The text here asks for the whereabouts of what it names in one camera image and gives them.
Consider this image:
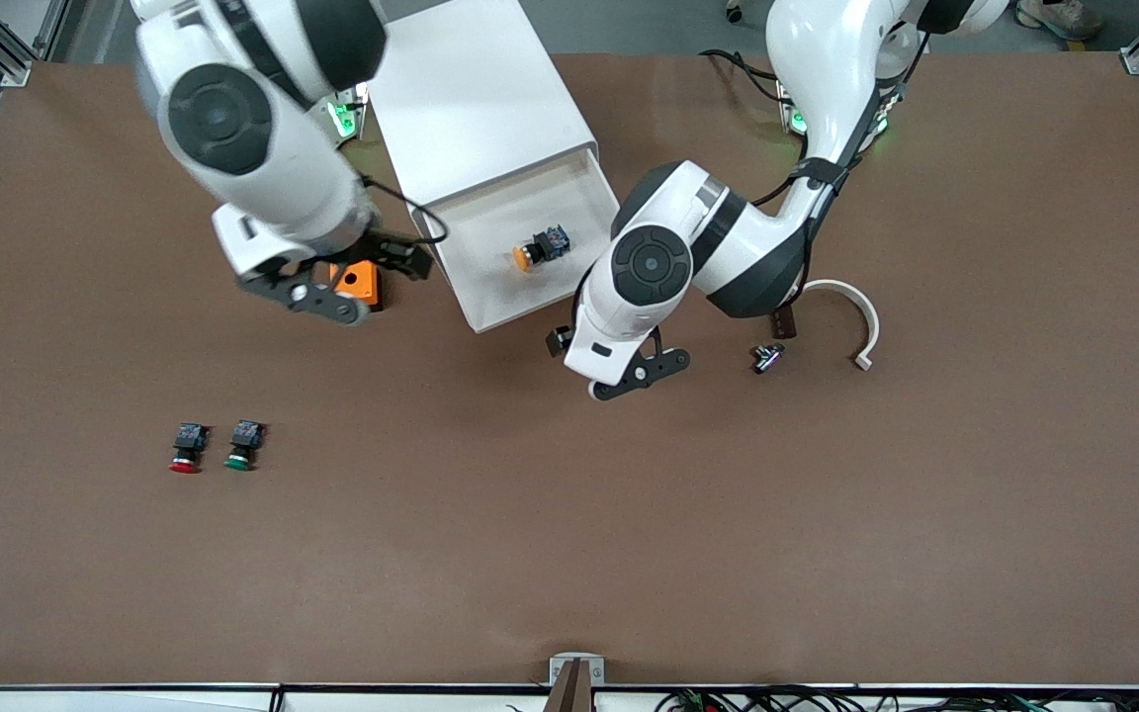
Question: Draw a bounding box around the person's shoe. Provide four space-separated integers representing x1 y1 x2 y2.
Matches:
1017 0 1104 41

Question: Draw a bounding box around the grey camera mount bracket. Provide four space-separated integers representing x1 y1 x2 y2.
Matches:
545 653 606 712

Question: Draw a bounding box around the white curved plastic bracket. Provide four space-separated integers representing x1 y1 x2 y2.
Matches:
802 279 881 373

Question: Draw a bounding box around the black arm base cable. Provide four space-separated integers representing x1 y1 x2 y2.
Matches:
698 47 788 100

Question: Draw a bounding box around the yellow mushroom push button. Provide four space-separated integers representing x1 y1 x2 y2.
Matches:
513 225 570 273

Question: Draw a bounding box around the red mushroom push button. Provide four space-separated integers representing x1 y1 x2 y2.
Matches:
168 422 212 475

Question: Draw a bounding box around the tangled cable bundle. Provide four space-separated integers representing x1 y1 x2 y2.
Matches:
654 685 1139 712

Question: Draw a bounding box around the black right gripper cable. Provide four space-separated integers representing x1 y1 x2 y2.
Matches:
362 176 450 245

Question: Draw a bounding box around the green mushroom push button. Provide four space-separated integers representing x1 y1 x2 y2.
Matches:
223 420 268 472

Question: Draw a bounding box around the orange button enclosure box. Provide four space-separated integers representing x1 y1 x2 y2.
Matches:
330 259 383 312

